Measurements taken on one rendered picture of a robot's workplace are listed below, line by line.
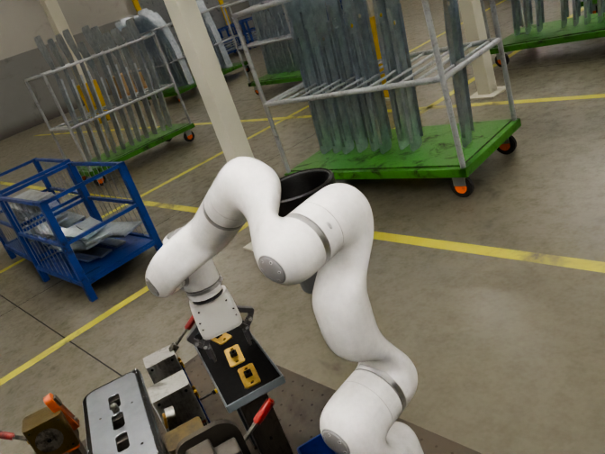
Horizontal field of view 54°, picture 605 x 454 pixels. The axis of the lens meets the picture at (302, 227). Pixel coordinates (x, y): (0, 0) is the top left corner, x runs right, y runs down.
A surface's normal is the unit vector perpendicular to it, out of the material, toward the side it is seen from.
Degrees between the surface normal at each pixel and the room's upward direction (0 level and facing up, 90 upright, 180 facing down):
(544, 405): 0
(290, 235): 46
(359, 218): 93
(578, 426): 0
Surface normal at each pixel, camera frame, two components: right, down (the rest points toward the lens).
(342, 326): -0.03, 0.47
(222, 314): 0.37, 0.29
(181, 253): -0.16, 0.01
